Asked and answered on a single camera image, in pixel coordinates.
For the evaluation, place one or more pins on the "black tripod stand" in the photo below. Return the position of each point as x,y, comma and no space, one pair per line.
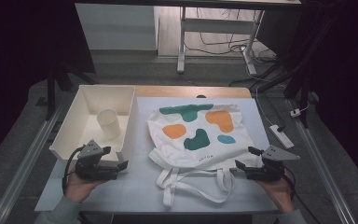
51,93

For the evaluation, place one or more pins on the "small black round fitting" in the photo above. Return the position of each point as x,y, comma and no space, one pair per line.
201,96

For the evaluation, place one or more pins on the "black metal stand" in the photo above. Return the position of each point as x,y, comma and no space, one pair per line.
304,81

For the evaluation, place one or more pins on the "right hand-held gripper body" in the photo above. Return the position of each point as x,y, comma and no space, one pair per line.
270,169

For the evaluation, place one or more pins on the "white tote bag coloured blobs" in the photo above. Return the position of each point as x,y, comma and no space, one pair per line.
195,155

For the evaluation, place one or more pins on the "dark curtain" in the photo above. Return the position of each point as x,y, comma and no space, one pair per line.
348,77
18,40

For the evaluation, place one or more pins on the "person's right hand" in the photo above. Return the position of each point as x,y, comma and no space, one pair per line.
279,194

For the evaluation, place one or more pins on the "white cabinet panel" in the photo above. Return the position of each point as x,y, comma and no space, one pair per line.
118,28

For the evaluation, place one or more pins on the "white power strip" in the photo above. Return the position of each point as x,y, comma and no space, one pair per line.
282,137

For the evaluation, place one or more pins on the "white plastic bin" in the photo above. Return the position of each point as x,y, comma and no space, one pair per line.
77,124

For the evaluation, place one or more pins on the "white standing desk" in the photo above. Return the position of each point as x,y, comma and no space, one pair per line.
217,26

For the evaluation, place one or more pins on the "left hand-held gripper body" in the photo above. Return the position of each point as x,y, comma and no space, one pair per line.
90,166

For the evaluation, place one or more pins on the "metal floor rail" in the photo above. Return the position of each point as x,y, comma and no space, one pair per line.
28,161
323,168

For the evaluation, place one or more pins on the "person's left hand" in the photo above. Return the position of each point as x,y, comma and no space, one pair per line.
77,189

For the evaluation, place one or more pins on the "white cup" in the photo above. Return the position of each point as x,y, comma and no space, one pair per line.
109,124

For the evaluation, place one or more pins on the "small white adapter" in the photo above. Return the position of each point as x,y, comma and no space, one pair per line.
296,113

